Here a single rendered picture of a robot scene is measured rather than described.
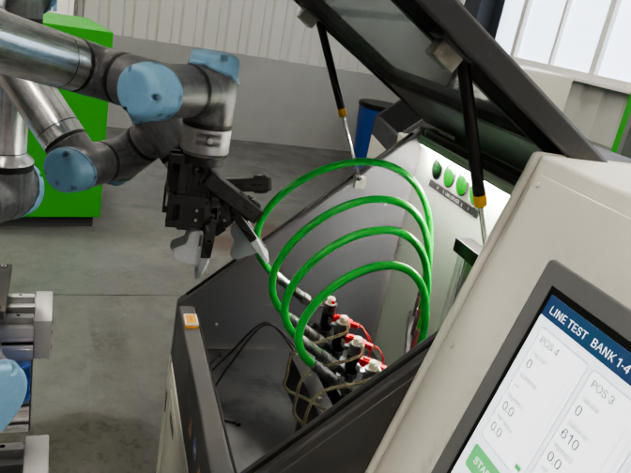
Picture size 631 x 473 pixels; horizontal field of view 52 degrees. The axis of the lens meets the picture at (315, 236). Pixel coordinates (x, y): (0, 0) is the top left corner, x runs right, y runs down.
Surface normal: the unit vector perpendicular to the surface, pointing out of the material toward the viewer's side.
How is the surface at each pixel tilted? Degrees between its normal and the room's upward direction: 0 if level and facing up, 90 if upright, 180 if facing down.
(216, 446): 0
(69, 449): 0
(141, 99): 90
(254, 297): 90
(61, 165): 90
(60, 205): 90
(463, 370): 76
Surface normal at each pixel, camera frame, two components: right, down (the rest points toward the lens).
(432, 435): -0.87, -0.29
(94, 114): 0.46, 0.38
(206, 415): 0.18, -0.93
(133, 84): -0.50, 0.21
